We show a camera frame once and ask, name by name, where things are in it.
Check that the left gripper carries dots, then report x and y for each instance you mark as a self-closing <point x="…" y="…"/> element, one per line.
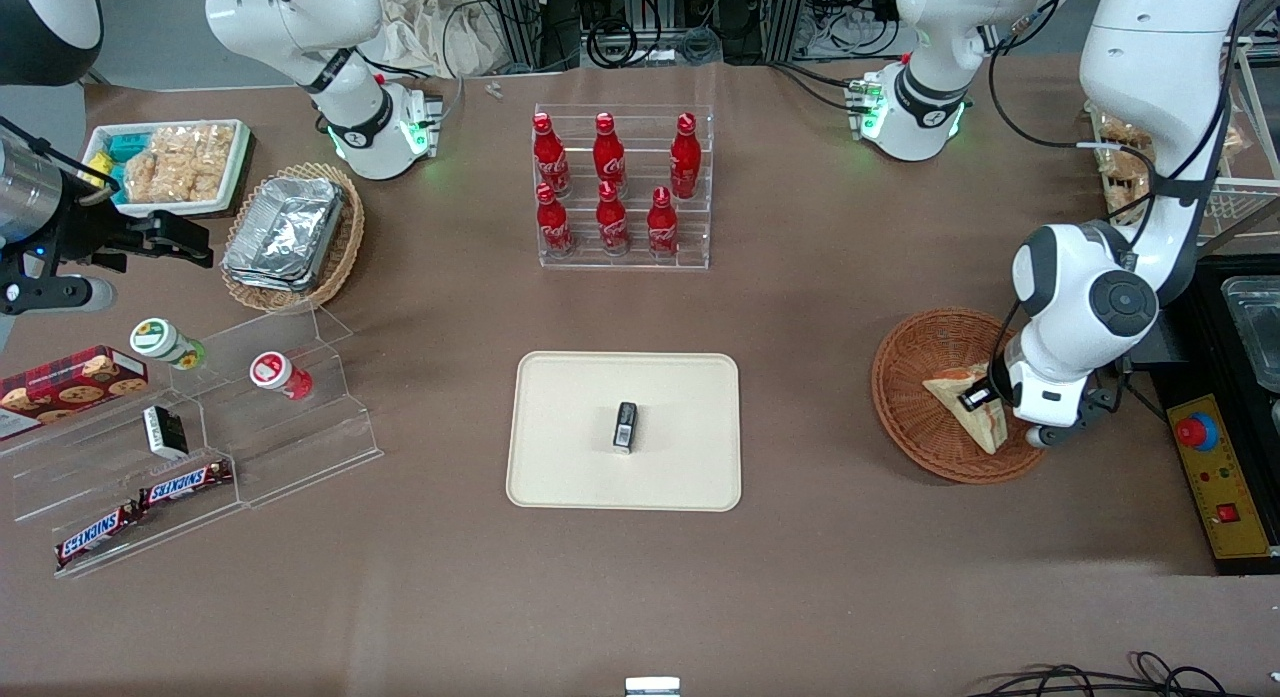
<point x="978" y="395"/>

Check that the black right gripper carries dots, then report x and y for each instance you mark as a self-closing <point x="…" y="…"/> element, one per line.
<point x="82" y="234"/>

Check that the triangular sandwich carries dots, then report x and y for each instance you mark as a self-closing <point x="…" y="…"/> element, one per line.
<point x="950" y="392"/>

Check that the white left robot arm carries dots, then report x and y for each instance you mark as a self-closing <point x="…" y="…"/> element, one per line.
<point x="1150" y="57"/>

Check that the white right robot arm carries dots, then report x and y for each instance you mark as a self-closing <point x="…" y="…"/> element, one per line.
<point x="370" y="127"/>

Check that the brown round wicker basket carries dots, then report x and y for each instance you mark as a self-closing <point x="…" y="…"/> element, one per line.
<point x="910" y="377"/>

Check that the white rectangular snack tray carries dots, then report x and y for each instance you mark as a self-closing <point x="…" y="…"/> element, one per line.
<point x="95" y="137"/>

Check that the light oval wicker basket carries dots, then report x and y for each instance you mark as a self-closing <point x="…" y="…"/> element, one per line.
<point x="345" y="237"/>

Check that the cream plastic tray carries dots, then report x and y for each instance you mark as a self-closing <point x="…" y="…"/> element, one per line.
<point x="570" y="427"/>

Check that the clear rice cracker bag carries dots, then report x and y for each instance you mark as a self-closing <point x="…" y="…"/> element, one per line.
<point x="218" y="152"/>
<point x="145" y="172"/>
<point x="180" y="162"/>

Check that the stacked aluminium foil containers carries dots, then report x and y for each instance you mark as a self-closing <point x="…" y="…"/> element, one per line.
<point x="285" y="232"/>

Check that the green sunflower lid cup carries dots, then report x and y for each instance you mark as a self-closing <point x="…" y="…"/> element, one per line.
<point x="160" y="339"/>

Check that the yellow snack packet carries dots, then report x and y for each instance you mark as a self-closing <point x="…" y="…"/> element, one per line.
<point x="100" y="167"/>

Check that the cyan snack packet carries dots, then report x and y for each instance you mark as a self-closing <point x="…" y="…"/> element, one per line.
<point x="125" y="142"/>

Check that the red strawberry lid cup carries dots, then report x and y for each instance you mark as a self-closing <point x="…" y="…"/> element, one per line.
<point x="275" y="372"/>

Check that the red tartan cookie box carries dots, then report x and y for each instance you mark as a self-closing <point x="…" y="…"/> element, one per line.
<point x="70" y="387"/>

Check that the small black chocolate box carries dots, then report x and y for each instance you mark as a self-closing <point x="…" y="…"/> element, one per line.
<point x="165" y="432"/>
<point x="625" y="425"/>

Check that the clear acrylic stepped shelf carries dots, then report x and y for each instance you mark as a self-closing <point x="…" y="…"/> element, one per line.
<point x="300" y="447"/>

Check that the black side table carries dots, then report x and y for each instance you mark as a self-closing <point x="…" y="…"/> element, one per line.
<point x="1200" y="317"/>

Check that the Snickers chocolate bar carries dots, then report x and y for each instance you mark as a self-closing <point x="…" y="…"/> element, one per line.
<point x="95" y="537"/>
<point x="185" y="484"/>

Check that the yellow emergency stop box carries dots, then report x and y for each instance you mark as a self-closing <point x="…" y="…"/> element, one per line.
<point x="1225" y="477"/>

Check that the bagged bread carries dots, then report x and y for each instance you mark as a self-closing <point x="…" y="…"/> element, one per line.
<point x="1125" y="167"/>

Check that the steel pan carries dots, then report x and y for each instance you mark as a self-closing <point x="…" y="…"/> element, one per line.
<point x="1255" y="327"/>

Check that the beige cloth bag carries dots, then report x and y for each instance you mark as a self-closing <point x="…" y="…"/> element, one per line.
<point x="430" y="27"/>

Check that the red Coca-Cola bottle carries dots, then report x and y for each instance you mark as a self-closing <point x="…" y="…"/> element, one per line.
<point x="685" y="157"/>
<point x="662" y="227"/>
<point x="608" y="157"/>
<point x="612" y="222"/>
<point x="553" y="225"/>
<point x="548" y="157"/>

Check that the clear acrylic bottle rack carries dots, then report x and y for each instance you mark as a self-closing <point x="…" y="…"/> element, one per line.
<point x="640" y="262"/>

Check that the silver white device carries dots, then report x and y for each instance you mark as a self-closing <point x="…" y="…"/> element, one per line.
<point x="652" y="687"/>

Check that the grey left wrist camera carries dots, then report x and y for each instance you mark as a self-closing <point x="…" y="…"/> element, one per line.
<point x="1045" y="437"/>

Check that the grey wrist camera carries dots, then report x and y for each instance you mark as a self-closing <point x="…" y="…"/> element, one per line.
<point x="60" y="295"/>
<point x="1045" y="437"/>

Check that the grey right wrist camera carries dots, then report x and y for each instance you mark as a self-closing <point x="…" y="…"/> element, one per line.
<point x="60" y="295"/>

